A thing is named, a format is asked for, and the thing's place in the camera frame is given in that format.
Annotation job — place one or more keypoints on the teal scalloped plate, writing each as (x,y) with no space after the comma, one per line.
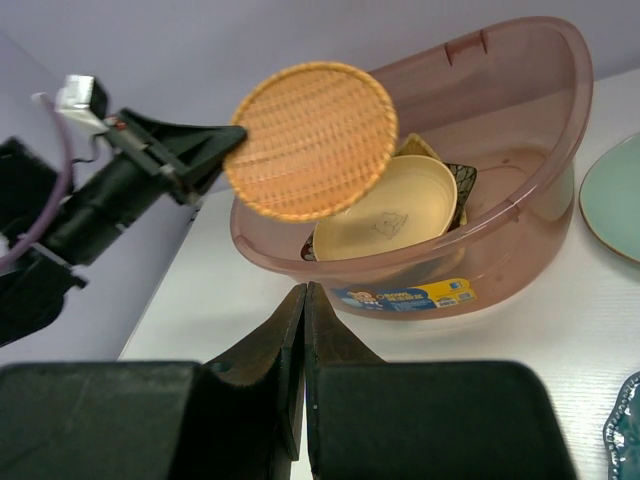
(621,433)

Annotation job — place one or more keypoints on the yellow round plate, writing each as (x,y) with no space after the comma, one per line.
(385,215)

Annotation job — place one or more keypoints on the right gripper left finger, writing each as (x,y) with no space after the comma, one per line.
(255,418)

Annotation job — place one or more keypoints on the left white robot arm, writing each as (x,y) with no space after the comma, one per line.
(34,280)

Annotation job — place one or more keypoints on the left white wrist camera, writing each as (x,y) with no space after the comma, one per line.
(84,101)

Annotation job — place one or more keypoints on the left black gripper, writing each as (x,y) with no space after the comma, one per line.
(191,157)

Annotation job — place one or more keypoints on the pink translucent plastic bin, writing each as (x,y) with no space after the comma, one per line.
(511,100)

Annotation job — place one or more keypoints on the round woven basket plate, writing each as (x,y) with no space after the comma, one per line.
(319,137)

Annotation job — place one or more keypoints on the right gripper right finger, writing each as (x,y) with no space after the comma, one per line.
(336,361)

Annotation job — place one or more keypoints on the fan-shaped woven plate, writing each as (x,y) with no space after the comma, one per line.
(414,144)

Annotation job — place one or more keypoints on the light green floral plate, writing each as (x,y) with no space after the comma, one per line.
(609,199)

